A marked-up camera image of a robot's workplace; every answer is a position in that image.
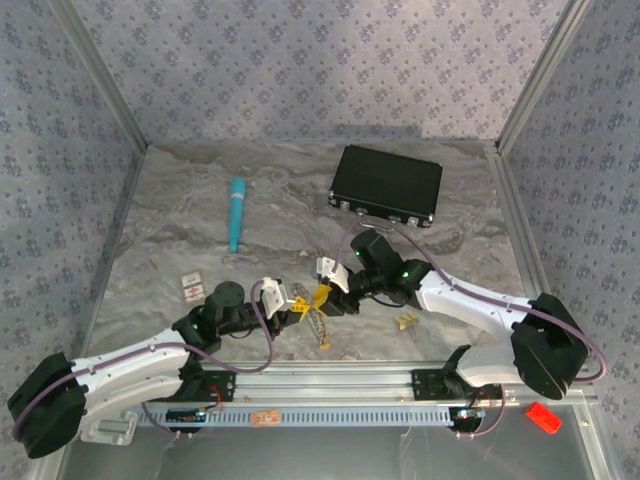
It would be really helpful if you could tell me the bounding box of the playing card box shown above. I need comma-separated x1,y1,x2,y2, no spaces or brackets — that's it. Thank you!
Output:
179,269,208,307

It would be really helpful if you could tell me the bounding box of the turquoise pen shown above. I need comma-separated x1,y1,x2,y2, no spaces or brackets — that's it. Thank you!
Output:
228,177,249,254

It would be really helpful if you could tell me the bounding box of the red plastic block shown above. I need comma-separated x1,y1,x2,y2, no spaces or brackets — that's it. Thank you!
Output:
524,401,564,436

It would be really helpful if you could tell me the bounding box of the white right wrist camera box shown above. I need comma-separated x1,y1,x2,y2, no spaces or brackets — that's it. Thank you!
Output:
313,255,352,295

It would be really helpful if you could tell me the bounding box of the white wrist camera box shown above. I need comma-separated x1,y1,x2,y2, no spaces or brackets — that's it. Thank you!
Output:
258,276,292,320
313,255,352,295

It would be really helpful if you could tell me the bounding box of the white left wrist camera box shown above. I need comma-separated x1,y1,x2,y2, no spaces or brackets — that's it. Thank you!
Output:
258,276,292,320

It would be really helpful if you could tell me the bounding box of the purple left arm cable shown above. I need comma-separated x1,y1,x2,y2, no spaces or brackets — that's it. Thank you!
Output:
9,278,277,442

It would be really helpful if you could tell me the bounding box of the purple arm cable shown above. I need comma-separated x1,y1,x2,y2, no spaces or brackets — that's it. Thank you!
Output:
9,278,277,442
336,218,610,442

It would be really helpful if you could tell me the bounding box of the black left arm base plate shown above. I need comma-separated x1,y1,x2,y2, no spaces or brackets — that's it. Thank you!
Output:
164,368,238,404

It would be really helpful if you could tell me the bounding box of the aluminium mounting rail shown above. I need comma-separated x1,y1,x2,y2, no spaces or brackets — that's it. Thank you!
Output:
164,361,600,407

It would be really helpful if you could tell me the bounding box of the black case with metal handle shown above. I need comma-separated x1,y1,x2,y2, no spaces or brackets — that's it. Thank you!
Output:
328,144,444,234

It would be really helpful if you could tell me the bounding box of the slotted grey cable duct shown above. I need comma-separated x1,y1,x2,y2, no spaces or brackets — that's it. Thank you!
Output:
119,405,455,429

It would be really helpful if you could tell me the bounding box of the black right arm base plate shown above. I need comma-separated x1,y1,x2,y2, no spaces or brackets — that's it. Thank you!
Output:
410,368,504,402

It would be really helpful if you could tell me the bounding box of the aluminium table side rail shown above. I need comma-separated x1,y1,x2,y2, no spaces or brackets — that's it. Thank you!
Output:
484,142,600,401
74,142,151,359

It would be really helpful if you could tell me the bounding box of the white plastic bracket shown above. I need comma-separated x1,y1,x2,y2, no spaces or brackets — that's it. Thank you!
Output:
78,409,139,447

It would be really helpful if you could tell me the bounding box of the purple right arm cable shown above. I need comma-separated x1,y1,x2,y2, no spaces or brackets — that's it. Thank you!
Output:
336,218,610,442

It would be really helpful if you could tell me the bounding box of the aluminium frame post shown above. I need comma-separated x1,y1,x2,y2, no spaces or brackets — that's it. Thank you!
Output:
48,0,152,151
493,0,597,152

